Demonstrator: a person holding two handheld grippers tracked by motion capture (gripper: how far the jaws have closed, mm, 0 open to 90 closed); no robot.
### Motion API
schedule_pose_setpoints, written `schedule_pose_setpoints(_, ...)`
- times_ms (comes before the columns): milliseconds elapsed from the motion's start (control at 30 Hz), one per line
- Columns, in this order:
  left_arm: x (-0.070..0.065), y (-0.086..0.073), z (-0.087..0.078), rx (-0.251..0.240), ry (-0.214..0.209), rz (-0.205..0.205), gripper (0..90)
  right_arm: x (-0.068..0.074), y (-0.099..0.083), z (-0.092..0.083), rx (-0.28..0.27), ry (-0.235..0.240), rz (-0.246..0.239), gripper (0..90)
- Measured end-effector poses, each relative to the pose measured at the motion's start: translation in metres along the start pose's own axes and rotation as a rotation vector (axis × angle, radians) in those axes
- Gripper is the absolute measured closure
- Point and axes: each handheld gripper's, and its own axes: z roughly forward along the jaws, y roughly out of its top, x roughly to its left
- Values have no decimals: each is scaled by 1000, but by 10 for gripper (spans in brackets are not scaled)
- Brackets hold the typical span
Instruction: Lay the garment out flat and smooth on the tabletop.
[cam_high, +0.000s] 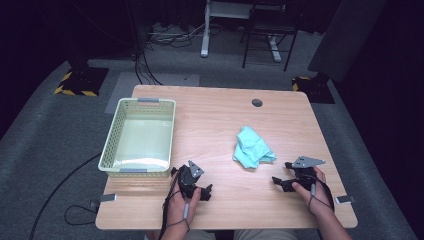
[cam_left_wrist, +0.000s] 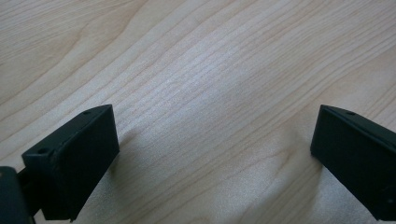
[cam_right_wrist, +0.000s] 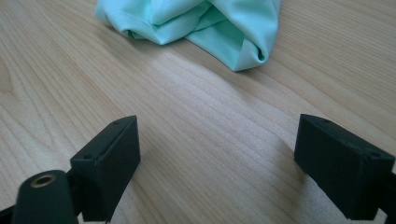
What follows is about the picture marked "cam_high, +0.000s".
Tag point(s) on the black yellow striped stand base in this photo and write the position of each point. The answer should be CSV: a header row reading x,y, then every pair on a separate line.
x,y
315,90
83,83

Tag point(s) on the person's left hand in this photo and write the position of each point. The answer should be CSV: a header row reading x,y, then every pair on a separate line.
x,y
176,208

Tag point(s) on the grey floor mat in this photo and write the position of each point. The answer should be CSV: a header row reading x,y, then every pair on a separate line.
x,y
166,80

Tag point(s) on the white desk frame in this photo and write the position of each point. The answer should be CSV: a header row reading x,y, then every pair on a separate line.
x,y
205,40

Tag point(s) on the person's right hand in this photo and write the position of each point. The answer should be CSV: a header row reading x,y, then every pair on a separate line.
x,y
320,200

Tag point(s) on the dark grey panel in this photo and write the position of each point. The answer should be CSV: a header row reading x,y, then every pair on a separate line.
x,y
346,36

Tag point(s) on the grey clip on table edge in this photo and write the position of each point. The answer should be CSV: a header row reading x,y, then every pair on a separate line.
x,y
108,198
344,199

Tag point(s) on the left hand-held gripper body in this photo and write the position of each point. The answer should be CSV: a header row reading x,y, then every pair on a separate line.
x,y
187,180

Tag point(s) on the pale green plastic basket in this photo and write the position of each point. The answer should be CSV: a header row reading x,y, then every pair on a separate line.
x,y
143,143

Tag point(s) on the black metal chair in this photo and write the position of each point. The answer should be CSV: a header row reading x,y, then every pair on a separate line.
x,y
270,28

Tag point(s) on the teal t-shirt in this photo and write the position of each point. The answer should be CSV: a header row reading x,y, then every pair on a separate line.
x,y
251,148

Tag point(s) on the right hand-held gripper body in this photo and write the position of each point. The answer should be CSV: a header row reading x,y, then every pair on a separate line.
x,y
305,175

